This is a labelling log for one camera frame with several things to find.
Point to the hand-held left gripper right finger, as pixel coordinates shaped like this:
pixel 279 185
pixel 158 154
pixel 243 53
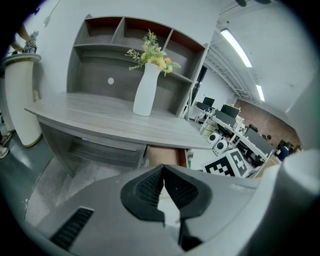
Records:
pixel 187 195

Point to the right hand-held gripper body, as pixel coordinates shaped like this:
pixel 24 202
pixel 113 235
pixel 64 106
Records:
pixel 230 166

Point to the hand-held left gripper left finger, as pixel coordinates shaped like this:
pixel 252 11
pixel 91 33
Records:
pixel 142 195

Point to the wooden drawer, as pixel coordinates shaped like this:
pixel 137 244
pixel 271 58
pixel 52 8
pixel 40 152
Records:
pixel 165 156

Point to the white round robot shell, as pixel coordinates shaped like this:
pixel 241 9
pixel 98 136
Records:
pixel 220 147
pixel 213 138

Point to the long white office desk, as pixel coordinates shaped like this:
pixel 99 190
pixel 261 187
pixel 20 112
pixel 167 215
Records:
pixel 240 135

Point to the green mop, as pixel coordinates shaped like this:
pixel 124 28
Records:
pixel 190 160

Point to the black monitor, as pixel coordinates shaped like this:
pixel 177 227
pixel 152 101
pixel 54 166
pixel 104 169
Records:
pixel 208 101

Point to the short ceiling light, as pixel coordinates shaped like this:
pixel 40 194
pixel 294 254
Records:
pixel 260 93

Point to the grey wooden desk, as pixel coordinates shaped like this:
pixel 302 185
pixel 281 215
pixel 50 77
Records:
pixel 100 115

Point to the white ceramic vase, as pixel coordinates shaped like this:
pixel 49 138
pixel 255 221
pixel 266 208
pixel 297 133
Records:
pixel 146 92

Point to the round white sticker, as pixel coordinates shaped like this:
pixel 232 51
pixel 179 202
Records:
pixel 110 80

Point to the long ceiling light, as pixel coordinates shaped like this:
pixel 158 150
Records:
pixel 236 47

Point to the grey shelf unit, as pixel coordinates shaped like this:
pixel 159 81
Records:
pixel 100 70

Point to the yellow and green flower bunch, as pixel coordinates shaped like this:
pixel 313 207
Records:
pixel 152 53

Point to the tall white round pedestal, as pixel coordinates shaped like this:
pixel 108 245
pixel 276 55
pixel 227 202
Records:
pixel 22 100

